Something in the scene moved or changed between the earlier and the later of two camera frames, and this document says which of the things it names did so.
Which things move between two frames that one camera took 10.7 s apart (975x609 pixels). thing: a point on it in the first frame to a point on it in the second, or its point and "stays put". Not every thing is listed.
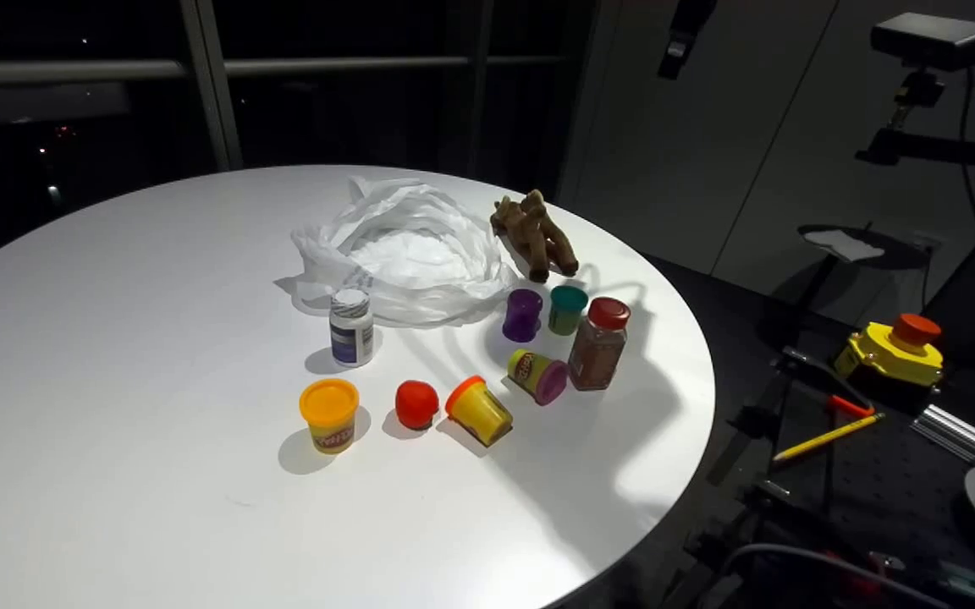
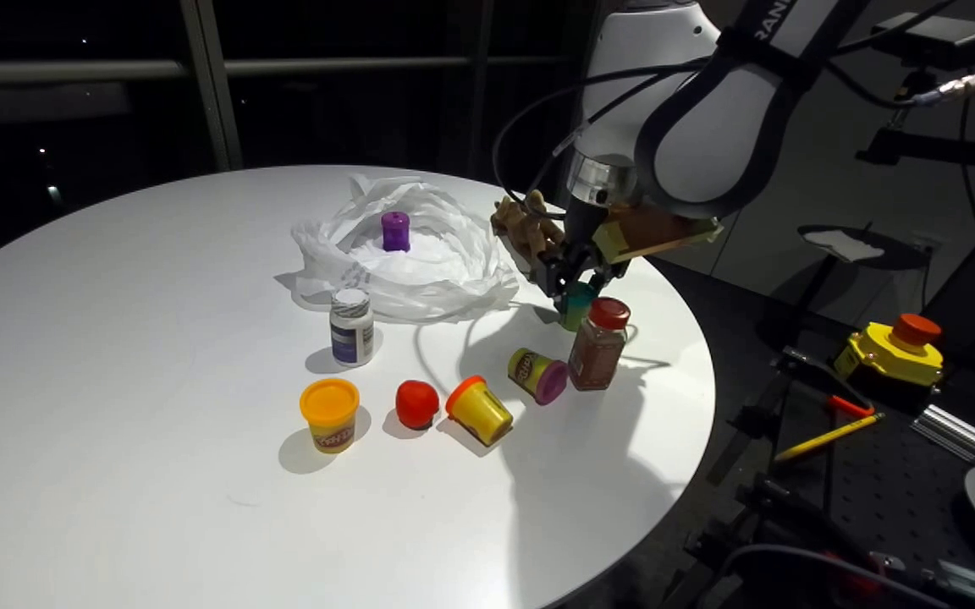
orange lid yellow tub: (474, 412) stays put
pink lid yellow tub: (541, 376) stays put
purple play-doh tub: (524, 312) to (394, 230)
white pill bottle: (349, 327) stays put
